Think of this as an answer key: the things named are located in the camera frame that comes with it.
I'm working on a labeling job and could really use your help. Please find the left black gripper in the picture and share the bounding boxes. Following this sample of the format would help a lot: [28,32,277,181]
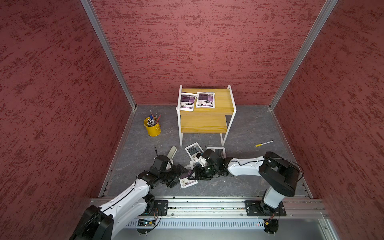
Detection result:
[159,164,189,188]

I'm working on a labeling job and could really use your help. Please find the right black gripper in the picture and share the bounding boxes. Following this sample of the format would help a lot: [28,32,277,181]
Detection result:
[187,164,219,181]

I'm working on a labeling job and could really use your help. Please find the purple coffee bag bottom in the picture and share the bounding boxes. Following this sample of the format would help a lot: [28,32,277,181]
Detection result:
[179,177,198,189]

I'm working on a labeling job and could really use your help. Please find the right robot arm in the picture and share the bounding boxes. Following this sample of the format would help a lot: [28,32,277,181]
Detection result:
[188,150,300,216]

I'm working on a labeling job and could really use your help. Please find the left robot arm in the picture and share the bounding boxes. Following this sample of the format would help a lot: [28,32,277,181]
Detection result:
[70,165,188,240]

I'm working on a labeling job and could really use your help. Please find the beige eraser block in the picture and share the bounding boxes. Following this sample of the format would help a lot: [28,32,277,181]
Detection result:
[167,146,177,161]

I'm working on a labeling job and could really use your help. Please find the yellow pen bucket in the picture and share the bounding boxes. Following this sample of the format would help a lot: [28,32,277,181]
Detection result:
[144,117,161,137]

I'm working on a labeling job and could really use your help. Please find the pens in bucket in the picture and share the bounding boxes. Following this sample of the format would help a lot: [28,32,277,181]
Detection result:
[144,111,161,127]

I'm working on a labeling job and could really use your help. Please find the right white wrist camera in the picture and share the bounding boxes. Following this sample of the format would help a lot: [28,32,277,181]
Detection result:
[197,150,225,169]

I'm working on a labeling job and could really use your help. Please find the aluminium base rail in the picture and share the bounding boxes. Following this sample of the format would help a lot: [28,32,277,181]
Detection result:
[156,197,329,219]

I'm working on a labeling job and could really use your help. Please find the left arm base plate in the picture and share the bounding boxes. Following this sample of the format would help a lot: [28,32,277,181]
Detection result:
[142,200,169,217]

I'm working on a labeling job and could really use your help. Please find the white frame wooden shelf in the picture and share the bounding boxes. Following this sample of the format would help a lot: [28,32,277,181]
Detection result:
[176,85,237,146]

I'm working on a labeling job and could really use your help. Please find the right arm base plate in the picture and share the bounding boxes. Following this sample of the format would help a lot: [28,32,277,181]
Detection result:
[245,201,287,217]

